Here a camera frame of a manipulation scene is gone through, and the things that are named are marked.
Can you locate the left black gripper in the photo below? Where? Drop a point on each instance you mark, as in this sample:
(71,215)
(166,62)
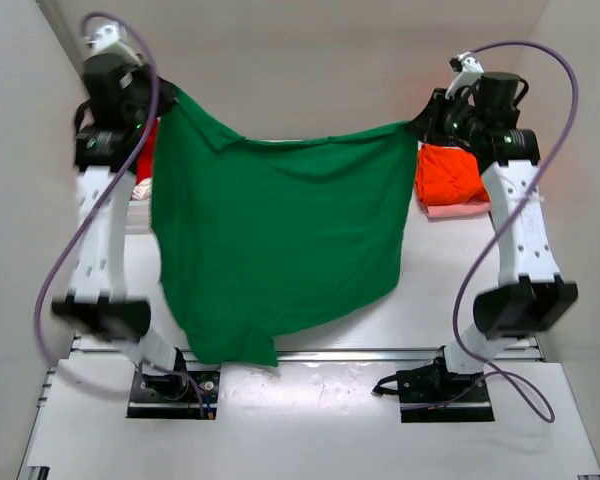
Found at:
(160,95)

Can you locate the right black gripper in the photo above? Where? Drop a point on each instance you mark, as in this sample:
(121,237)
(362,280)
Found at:
(434,112)

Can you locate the green t shirt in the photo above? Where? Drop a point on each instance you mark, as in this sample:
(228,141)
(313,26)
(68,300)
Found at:
(259,239)

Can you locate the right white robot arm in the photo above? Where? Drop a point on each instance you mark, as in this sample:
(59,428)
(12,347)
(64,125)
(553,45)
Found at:
(479,113)

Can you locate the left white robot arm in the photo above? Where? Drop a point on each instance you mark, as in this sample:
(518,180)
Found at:
(111,128)

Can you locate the orange folded t shirt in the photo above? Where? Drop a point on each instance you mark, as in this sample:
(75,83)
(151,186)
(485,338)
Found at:
(446,176)

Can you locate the red t shirt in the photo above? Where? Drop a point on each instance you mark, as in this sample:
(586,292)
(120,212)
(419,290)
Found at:
(145,159)

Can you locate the pink folded t shirt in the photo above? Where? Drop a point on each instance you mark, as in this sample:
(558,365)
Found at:
(456,211)

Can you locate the white t shirt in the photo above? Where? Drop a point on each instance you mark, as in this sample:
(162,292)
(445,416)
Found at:
(143,190)

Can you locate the white plastic basket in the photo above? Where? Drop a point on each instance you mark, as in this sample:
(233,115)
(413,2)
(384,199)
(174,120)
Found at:
(138,221)

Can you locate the aluminium rail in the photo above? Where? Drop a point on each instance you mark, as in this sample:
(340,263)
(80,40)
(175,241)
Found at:
(525,352)

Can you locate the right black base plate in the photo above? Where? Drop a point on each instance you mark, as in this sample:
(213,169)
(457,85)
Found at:
(429,395)

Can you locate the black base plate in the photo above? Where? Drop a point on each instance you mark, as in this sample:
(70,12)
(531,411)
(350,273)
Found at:
(164,397)
(429,395)

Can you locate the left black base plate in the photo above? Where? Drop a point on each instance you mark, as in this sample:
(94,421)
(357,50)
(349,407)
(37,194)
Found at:
(164,397)

